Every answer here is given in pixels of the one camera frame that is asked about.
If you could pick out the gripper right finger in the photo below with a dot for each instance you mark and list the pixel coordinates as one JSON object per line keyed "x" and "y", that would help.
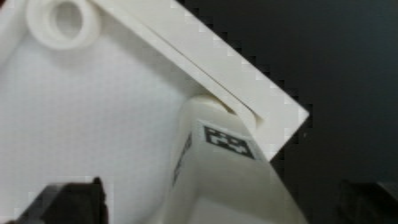
{"x": 368, "y": 203}

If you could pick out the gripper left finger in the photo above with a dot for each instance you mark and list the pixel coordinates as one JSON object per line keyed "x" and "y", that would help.
{"x": 68, "y": 204}

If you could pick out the white desk tabletop tray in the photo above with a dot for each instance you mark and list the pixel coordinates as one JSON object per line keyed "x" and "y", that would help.
{"x": 105, "y": 62}

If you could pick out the white leg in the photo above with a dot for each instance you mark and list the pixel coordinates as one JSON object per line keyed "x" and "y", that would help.
{"x": 226, "y": 190}

